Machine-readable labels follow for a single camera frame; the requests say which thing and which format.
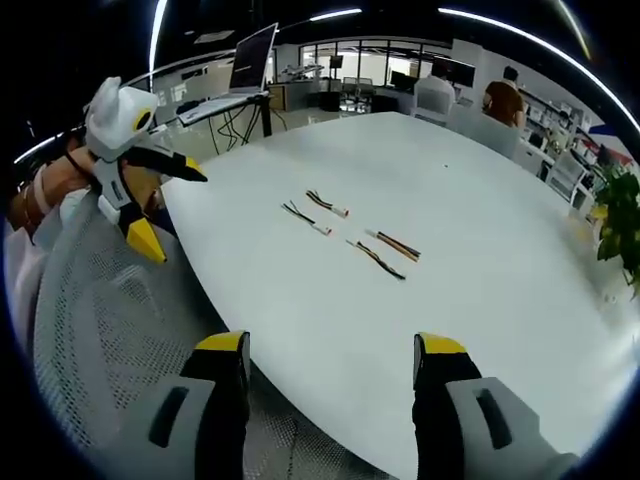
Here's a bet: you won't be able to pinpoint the open silver laptop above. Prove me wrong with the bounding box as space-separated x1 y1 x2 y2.
177 21 280 126

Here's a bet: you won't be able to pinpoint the black computer monitor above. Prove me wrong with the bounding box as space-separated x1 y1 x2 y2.
389 69 417 94

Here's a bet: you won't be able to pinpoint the white JST connector black wires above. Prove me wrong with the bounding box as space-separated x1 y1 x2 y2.
280 200 334 237

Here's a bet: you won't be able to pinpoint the small JST connector black-orange wires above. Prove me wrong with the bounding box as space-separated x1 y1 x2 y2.
345 239 408 282

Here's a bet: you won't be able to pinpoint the grey mesh office chair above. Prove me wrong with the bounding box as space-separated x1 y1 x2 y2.
33 192 401 480

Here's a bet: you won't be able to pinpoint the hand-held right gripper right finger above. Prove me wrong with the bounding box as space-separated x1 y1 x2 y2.
411 330 582 480

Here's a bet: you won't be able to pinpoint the white JST connector thick wire bundle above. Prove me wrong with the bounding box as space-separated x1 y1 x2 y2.
364 228 423 263

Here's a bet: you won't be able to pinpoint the black laptop stand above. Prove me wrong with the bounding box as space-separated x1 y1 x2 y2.
209 92 275 151

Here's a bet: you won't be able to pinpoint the person's left hand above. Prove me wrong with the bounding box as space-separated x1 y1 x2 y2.
37 147 101 202

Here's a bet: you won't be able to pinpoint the white mesh office chair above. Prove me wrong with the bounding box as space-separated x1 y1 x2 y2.
543 148 589 204

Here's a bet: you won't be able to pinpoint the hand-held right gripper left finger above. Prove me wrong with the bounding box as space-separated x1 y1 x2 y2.
127 329 252 480

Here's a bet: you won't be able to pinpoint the green potted plant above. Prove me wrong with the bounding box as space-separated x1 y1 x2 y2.
593 163 640 297

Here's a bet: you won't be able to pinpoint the white JST connector yellow-red wires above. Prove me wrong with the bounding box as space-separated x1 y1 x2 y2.
305 188 352 220

